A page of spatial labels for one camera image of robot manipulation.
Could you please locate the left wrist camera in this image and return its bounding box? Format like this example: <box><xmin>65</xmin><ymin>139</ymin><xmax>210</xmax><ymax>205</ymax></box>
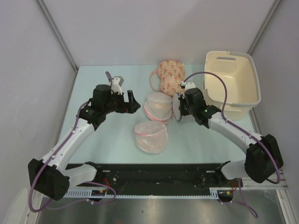
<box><xmin>105</xmin><ymin>71</ymin><xmax>124</xmax><ymax>95</ymax></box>

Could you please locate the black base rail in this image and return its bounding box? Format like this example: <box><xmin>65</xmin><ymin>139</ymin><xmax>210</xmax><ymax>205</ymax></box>
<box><xmin>66</xmin><ymin>163</ymin><xmax>257</xmax><ymax>196</ymax></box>

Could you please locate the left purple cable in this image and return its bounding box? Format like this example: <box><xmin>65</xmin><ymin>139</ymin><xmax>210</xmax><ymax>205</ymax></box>
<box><xmin>28</xmin><ymin>71</ymin><xmax>117</xmax><ymax>213</ymax></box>

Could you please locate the white slotted cable duct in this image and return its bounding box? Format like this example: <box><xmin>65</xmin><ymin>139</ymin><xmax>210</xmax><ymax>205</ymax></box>
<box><xmin>64</xmin><ymin>186</ymin><xmax>236</xmax><ymax>199</ymax></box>

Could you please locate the right aluminium frame post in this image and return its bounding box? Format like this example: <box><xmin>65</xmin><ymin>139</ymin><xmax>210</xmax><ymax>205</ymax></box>
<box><xmin>247</xmin><ymin>0</ymin><xmax>284</xmax><ymax>55</ymax></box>

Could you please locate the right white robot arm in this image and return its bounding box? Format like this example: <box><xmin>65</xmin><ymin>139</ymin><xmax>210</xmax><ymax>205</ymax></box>
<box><xmin>172</xmin><ymin>88</ymin><xmax>283</xmax><ymax>187</ymax></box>

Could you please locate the cream plastic basket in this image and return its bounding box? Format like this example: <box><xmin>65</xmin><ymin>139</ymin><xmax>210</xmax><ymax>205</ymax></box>
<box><xmin>205</xmin><ymin>51</ymin><xmax>261</xmax><ymax>120</ymax></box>

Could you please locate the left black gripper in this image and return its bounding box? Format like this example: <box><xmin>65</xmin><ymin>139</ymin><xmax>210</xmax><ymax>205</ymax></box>
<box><xmin>103</xmin><ymin>89</ymin><xmax>140</xmax><ymax>115</ymax></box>

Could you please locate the pink mesh bag front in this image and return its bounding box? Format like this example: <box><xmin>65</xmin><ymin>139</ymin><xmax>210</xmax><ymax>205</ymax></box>
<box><xmin>134</xmin><ymin>120</ymin><xmax>169</xmax><ymax>154</ymax></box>

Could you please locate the pink mesh bag middle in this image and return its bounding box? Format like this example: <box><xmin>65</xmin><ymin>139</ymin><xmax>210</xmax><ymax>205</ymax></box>
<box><xmin>144</xmin><ymin>92</ymin><xmax>172</xmax><ymax>124</ymax></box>

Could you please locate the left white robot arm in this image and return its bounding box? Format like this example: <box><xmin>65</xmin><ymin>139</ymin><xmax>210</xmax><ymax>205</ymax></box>
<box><xmin>28</xmin><ymin>84</ymin><xmax>141</xmax><ymax>201</ymax></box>

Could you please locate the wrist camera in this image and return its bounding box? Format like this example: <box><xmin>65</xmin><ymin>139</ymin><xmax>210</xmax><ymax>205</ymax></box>
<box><xmin>180</xmin><ymin>82</ymin><xmax>196</xmax><ymax>91</ymax></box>
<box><xmin>105</xmin><ymin>71</ymin><xmax>124</xmax><ymax>95</ymax></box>

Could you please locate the left aluminium frame post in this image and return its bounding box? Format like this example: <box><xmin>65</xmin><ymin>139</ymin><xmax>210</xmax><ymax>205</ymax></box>
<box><xmin>35</xmin><ymin>0</ymin><xmax>78</xmax><ymax>73</ymax></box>

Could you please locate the pink mesh bag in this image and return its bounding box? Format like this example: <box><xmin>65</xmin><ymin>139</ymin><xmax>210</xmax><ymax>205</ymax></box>
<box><xmin>134</xmin><ymin>120</ymin><xmax>169</xmax><ymax>154</ymax></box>
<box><xmin>144</xmin><ymin>92</ymin><xmax>172</xmax><ymax>124</ymax></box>

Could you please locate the floral orange laundry bag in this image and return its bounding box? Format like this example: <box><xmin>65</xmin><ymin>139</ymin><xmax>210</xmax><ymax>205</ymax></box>
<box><xmin>149</xmin><ymin>60</ymin><xmax>185</xmax><ymax>97</ymax></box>

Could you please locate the aluminium frame post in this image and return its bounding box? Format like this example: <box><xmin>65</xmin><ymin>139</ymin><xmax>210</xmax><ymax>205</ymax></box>
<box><xmin>35</xmin><ymin>0</ymin><xmax>78</xmax><ymax>73</ymax></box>
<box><xmin>247</xmin><ymin>0</ymin><xmax>284</xmax><ymax>55</ymax></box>

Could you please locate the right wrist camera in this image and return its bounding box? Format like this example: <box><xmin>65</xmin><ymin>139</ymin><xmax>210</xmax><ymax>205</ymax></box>
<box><xmin>180</xmin><ymin>82</ymin><xmax>196</xmax><ymax>91</ymax></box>

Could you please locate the grey trimmed mesh laundry bag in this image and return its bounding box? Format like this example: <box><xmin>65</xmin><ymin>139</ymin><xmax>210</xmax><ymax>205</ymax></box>
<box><xmin>172</xmin><ymin>93</ymin><xmax>188</xmax><ymax>122</ymax></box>

